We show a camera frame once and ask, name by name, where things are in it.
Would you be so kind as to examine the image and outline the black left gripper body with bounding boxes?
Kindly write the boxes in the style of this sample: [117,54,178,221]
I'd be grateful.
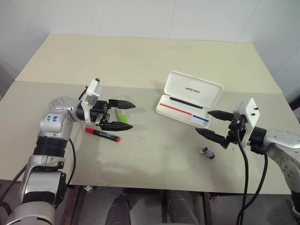
[90,100,113,128]

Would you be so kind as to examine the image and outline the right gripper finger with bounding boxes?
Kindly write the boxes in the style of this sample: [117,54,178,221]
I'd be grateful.
[195,127,227,147]
[208,109,235,121]

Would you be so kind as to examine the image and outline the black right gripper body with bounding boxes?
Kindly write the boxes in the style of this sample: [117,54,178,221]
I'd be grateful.
[221,117,247,150]

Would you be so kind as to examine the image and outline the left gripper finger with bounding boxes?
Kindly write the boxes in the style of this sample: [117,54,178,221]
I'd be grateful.
[100,121,134,132]
[108,99,136,110]

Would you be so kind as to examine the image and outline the green highlighter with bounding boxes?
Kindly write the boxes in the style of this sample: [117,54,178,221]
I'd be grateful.
[115,108,128,124]

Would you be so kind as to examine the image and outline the red marker with black label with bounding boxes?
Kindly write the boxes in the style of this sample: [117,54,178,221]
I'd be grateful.
[85,127,122,143]

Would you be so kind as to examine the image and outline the white hinged pencil case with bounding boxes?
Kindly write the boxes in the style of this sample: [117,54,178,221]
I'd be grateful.
[156,71,224,129]

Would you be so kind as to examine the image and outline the blue pen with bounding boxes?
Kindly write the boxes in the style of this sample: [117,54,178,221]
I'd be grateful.
[192,114,210,122]

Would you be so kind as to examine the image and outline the black pen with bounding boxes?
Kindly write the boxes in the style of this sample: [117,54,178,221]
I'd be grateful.
[169,96,203,110]

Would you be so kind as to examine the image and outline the red pen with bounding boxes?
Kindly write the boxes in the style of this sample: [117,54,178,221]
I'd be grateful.
[159,103,193,116]

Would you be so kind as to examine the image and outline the dark grey object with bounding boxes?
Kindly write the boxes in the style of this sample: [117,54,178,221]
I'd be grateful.
[289,93,300,118]

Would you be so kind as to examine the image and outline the wide dark rounded shape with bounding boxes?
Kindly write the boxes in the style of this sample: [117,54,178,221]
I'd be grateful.
[164,191,200,225]

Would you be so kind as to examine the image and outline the narrow dark rounded shape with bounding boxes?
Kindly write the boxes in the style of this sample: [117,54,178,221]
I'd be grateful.
[110,194,131,225]

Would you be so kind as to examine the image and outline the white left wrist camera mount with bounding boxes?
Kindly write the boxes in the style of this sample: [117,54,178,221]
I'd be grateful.
[81,78,104,125]

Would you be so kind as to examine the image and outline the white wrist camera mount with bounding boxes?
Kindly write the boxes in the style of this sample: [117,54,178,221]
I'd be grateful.
[233,97,261,147]
[81,78,104,125]

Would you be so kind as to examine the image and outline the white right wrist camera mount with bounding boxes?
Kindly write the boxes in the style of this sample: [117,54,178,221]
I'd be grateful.
[233,97,261,147]

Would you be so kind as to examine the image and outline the thick black right wrist cable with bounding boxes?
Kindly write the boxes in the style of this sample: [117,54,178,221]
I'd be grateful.
[235,121,249,225]

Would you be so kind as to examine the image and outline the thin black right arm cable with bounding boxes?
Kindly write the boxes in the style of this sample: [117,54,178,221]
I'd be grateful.
[240,151,269,213]

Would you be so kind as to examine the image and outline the black left upper arm cable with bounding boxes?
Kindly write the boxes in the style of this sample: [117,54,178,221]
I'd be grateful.
[0,164,27,202]

